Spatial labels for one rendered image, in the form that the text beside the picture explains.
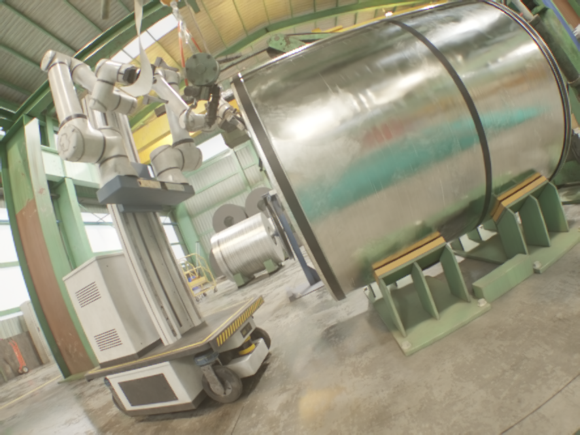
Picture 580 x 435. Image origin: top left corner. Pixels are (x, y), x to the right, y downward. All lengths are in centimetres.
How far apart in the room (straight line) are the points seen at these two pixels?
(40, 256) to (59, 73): 323
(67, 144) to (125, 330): 86
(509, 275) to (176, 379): 138
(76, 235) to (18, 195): 900
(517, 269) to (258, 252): 559
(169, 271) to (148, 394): 67
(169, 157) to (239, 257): 482
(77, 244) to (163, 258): 1218
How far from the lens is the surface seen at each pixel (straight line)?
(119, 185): 131
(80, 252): 1373
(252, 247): 633
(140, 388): 151
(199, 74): 135
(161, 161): 180
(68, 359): 463
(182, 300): 170
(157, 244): 172
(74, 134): 132
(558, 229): 161
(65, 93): 156
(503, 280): 124
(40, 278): 462
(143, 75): 82
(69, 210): 1417
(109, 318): 156
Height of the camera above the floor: 55
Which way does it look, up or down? 3 degrees up
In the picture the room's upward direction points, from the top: 25 degrees counter-clockwise
